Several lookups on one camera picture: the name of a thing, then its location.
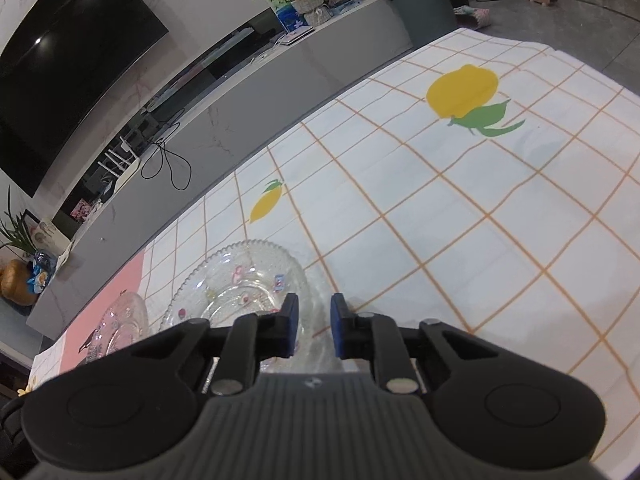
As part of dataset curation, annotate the large clear glass plate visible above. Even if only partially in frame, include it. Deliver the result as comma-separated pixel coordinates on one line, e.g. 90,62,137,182
160,240,348,373

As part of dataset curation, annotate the small clear glass plate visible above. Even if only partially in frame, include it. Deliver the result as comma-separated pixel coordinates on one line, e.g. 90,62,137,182
84,292,149,363

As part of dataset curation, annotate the checked lemon tablecloth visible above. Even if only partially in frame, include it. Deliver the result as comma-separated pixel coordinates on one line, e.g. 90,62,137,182
29,27,640,476

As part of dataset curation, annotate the white wifi router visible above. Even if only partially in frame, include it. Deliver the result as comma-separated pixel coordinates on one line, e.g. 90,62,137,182
98,136,140,192

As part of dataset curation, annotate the framed photo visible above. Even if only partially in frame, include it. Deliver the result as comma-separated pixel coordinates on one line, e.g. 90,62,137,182
70,200,92,222

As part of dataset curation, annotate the golden brown vase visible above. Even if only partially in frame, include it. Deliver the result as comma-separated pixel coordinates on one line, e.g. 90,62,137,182
0,259,37,307

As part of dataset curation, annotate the blue glass vase plant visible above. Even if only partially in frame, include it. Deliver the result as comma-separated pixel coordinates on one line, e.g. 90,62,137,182
1,190,58,278

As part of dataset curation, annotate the grey marble tv bench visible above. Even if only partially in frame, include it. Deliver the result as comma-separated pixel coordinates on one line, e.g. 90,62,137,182
27,0,411,339

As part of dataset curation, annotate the black television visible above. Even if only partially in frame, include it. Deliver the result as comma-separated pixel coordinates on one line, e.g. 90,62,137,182
1,0,167,196

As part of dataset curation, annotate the grey trash bin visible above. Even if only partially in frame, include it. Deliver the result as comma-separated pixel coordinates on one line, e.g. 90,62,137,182
390,0,458,49

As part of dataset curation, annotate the black cable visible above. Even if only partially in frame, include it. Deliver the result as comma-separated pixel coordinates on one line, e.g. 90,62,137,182
139,122,193,192

